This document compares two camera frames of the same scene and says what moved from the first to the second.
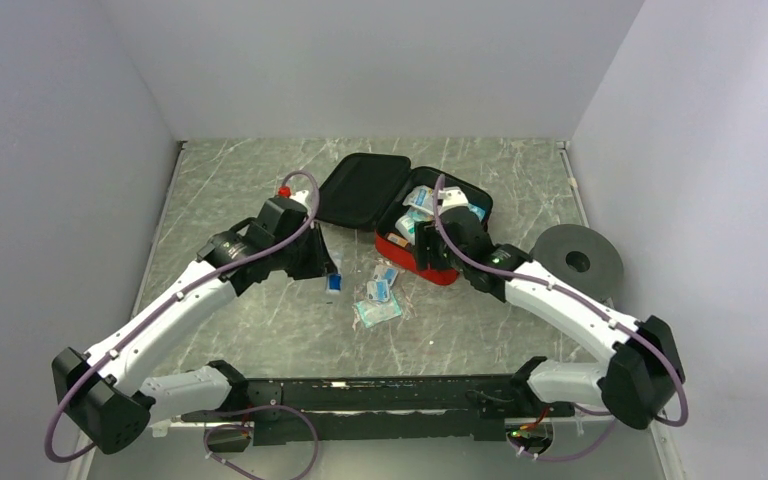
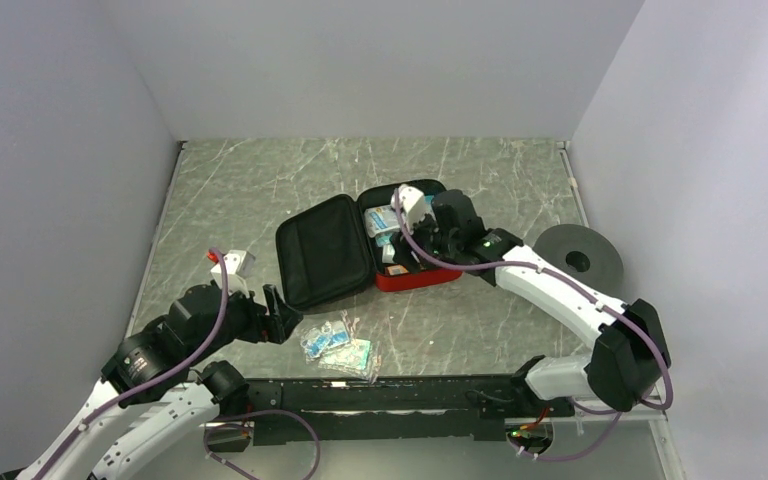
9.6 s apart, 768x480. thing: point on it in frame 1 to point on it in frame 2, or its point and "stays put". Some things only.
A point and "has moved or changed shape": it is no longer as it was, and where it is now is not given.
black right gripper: x=427 y=234 stays put
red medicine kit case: x=385 y=193 to x=339 y=248
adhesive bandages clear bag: x=374 y=313 to x=359 y=357
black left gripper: x=320 y=263 to x=281 y=316
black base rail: x=389 y=411 stays put
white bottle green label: x=405 y=226 has moved or changed shape
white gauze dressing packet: x=422 y=197 has moved or changed shape
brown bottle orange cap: x=398 y=240 has moved or changed shape
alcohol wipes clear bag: x=378 y=289 to x=324 y=338
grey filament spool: x=581 y=257 stays put
